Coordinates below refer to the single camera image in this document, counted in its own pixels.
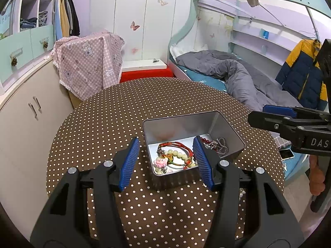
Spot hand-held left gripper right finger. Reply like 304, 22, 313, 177
193, 135, 304, 248

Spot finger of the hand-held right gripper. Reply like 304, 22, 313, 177
247, 108, 331, 141
262, 105, 298, 118

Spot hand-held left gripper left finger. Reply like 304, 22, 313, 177
30, 137, 140, 248

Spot dark red bead bracelet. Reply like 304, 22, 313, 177
200, 137, 216, 148

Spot silver chain bracelet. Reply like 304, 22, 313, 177
211, 137, 229, 158

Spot pale jade bead bracelet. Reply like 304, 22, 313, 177
156, 148, 188, 174

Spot pink figure charm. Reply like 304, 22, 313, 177
153, 158, 169, 170

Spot red cord bracelet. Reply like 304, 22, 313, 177
157, 142, 195, 169

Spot silver metal tin box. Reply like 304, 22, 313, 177
143, 111, 246, 190

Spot person's right hand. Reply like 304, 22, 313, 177
309, 155, 327, 197

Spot plaid bed sheet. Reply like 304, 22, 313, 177
274, 134, 294, 148

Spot white smartphone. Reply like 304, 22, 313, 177
279, 148, 295, 160

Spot yellow and navy jacket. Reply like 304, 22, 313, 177
275, 39, 329, 109

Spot grey duvet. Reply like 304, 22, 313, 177
176, 50, 303, 114

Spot blue bedsheet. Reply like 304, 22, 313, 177
185, 70, 229, 92

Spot red storage box white lid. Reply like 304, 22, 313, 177
119, 68, 174, 83

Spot white board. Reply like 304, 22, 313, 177
121, 59, 168, 71

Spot white low cabinet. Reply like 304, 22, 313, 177
0, 57, 75, 202

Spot pink checked bear cloth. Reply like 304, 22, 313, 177
50, 30, 125, 101

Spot white pillow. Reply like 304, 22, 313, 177
170, 44, 194, 58

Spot black hanging garment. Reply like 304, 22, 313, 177
68, 0, 80, 37

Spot teal drawer unit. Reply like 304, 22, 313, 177
0, 24, 56, 83

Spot white wardrobe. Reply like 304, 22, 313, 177
89, 0, 194, 65

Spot yellow hanging garment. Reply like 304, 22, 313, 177
59, 0, 71, 38

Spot light blue hanging garment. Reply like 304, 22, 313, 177
53, 0, 63, 40

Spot folded jeans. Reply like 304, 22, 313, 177
20, 18, 38, 29

